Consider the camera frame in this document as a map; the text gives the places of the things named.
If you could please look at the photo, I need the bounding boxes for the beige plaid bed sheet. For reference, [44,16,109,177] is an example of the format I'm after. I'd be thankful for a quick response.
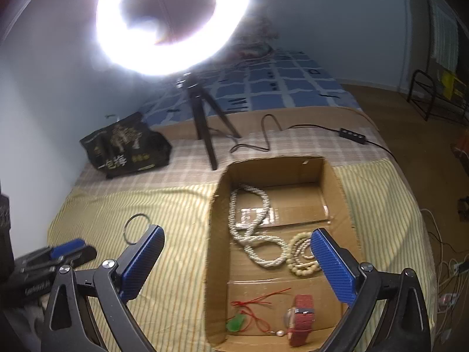
[75,106,390,196]

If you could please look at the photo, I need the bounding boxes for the yellow striped blanket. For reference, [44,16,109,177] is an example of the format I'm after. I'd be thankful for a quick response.
[46,161,437,352]

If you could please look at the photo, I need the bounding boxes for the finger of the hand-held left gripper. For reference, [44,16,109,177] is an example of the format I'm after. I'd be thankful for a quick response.
[15,239,87,267]
[21,247,98,280]

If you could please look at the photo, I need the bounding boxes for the long white pearl necklace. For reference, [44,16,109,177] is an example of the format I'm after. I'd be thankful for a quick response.
[227,185,290,269]

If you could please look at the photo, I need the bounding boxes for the white cables bundle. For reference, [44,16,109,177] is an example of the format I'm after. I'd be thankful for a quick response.
[419,208,469,342]

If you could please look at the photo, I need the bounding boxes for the thin dark bangle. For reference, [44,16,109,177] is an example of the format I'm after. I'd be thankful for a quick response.
[122,212,152,246]

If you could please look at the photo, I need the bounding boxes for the blue checked blanket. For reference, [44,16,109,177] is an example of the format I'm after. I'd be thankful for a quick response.
[141,47,364,119]

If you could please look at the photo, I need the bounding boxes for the black tripod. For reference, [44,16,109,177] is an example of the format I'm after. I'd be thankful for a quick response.
[175,73,243,171]

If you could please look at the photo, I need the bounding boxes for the black cable with controller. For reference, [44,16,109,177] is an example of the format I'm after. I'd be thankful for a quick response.
[230,114,401,166]

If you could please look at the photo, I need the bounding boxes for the dark patterned pillow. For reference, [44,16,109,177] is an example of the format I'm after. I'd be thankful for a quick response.
[231,10,281,65]

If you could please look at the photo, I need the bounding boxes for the yellow box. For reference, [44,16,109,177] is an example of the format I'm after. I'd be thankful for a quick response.
[437,71,469,100]

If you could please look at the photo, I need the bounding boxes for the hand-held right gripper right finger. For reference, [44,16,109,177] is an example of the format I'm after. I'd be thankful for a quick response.
[310,228,432,352]

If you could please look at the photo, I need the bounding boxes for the white striped towel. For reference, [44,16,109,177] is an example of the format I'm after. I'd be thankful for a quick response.
[428,0,461,78]

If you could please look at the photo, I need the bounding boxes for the red string jade pendant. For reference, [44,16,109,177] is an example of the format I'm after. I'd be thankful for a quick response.
[229,287,292,338]

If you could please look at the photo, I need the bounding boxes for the white ring light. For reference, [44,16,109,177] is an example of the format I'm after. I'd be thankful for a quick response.
[94,0,256,79]

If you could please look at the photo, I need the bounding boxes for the cardboard box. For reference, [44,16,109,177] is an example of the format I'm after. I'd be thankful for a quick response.
[203,156,364,349]

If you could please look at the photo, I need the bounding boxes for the black clothes rack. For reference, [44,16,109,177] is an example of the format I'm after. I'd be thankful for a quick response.
[406,0,469,122]

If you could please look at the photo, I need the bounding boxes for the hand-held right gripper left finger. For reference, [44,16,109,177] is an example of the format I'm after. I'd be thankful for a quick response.
[38,224,166,352]

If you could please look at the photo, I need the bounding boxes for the black printed snack bag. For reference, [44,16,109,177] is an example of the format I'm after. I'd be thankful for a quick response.
[79,111,173,180]

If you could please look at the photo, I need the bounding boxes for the red strap watch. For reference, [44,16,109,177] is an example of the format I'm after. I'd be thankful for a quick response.
[285,294,315,347]

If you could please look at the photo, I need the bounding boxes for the cream bead bracelet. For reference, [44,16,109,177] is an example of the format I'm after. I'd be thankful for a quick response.
[287,230,325,277]

